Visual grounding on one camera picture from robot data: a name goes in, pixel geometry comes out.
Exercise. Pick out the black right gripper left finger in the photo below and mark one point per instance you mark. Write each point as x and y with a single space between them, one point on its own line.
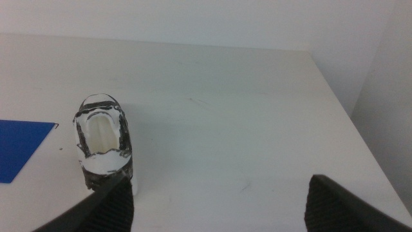
103 211

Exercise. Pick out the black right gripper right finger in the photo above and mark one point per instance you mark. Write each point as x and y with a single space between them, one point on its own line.
338 209

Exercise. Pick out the blue mat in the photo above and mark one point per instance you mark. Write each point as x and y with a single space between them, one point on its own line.
19 148

